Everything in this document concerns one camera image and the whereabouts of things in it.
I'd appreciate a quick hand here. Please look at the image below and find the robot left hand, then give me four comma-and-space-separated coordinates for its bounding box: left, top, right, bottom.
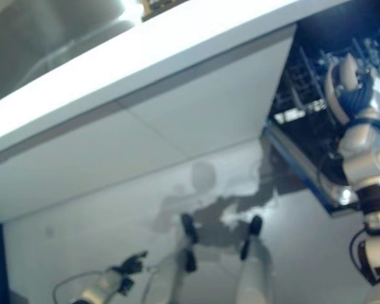
113, 250, 149, 275

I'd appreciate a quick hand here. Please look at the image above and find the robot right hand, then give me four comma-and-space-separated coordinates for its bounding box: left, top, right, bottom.
334, 53, 380, 123

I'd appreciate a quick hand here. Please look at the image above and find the cream ceramic plate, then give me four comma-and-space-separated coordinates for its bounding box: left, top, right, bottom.
323, 62, 351, 125

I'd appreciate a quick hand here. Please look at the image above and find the open dishwasher with rack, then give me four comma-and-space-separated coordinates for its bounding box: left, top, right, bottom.
262, 125, 362, 217

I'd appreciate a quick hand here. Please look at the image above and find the black robot left foot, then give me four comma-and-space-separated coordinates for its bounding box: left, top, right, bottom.
180, 213, 200, 245

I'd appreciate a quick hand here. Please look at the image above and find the black robot foot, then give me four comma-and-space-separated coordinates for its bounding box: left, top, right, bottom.
249, 215, 263, 236
180, 213, 200, 245

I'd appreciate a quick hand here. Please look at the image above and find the grey robot right leg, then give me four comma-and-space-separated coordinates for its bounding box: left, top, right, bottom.
235, 233, 274, 304

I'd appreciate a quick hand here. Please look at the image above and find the black robot right foot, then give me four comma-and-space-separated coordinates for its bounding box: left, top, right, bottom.
249, 215, 263, 236

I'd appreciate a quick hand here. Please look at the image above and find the black dish drying rack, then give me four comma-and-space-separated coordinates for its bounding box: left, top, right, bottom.
140, 0, 191, 22

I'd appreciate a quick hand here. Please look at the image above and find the stainless steel sink basin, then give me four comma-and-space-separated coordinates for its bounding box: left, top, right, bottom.
0, 0, 141, 106

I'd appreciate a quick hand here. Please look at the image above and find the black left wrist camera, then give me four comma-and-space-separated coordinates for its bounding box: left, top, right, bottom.
118, 276, 136, 295

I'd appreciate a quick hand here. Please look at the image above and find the dishwasher lower wire rack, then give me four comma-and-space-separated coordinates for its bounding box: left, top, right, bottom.
270, 27, 380, 159

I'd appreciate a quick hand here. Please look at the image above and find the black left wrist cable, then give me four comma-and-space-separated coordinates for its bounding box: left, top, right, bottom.
51, 268, 109, 304

